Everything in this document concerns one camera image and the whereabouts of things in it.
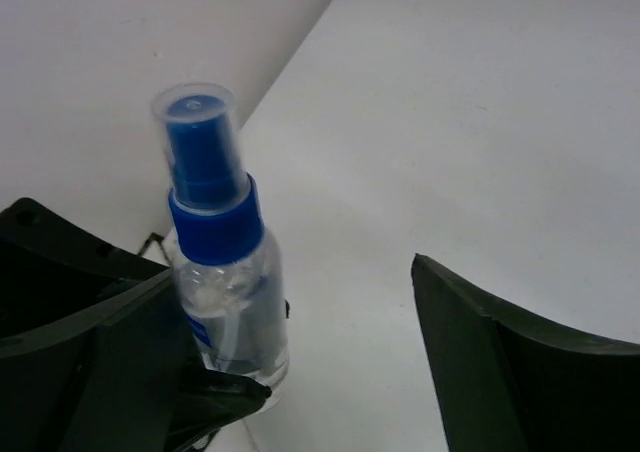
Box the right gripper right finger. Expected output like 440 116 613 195
411 255 639 451

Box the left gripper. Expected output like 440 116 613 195
1 197 166 339

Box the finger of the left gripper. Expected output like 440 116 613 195
169 361 272 451

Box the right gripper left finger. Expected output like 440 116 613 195
1 272 189 451

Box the blue capped spray bottle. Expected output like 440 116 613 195
151 82 289 410

